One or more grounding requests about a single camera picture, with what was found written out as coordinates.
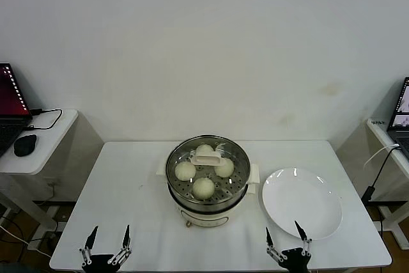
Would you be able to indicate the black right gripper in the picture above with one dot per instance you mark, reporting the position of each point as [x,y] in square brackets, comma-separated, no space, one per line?
[297,260]

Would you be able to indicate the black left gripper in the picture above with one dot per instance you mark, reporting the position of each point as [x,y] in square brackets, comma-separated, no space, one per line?
[102,265]

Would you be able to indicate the black computer mouse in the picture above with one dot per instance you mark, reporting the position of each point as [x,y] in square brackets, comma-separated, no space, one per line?
[25,145]

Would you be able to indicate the white electric cooker pot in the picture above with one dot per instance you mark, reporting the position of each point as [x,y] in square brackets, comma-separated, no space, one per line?
[207,217]

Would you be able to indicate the white rounded side table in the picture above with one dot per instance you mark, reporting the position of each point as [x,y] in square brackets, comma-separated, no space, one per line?
[60,132]

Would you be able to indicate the white floor power strip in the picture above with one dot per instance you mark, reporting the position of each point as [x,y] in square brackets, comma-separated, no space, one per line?
[36,245]

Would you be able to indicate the white steamed baozi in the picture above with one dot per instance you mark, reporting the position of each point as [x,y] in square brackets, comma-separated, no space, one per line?
[224,169]
[203,188]
[204,150]
[185,171]

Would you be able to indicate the grey laptop showing camera windows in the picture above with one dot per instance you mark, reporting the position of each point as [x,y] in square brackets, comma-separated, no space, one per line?
[401,110]

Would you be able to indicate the black laptop with dock icons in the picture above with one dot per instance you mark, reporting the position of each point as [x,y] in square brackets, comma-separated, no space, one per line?
[12,94]

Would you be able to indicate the white side table with label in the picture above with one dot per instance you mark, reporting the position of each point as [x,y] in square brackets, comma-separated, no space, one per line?
[397,220]

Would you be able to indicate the steel perforated steamer basket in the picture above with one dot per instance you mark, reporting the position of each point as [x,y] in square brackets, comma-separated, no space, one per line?
[207,203]

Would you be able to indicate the white round plate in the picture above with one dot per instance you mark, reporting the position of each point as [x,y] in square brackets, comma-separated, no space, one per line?
[300,202]

